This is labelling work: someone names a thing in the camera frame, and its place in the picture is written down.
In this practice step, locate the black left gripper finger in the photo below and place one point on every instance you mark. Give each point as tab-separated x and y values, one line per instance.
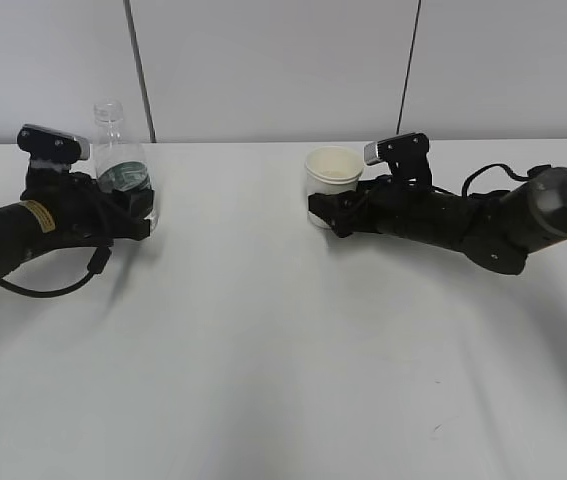
83	182
138	203

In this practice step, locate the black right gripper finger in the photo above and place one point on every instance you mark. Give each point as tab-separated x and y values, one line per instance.
333	211
368	187

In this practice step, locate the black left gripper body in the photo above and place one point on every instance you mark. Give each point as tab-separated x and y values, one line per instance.
83	213

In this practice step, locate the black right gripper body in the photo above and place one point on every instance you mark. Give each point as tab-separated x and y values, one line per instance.
392	199

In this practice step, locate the white paper cup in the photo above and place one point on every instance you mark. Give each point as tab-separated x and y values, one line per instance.
330	185
334	164

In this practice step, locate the clear water bottle green label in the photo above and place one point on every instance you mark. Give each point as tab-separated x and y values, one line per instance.
119	159

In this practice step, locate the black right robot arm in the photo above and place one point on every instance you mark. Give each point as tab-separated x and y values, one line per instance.
497	230

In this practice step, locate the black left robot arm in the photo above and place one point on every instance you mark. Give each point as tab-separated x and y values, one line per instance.
28	231

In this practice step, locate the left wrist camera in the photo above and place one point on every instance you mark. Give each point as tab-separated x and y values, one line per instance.
52	149

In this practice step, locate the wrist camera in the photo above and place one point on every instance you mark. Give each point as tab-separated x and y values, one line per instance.
406	157
52	149

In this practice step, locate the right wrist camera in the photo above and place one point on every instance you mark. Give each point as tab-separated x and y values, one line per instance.
406	157

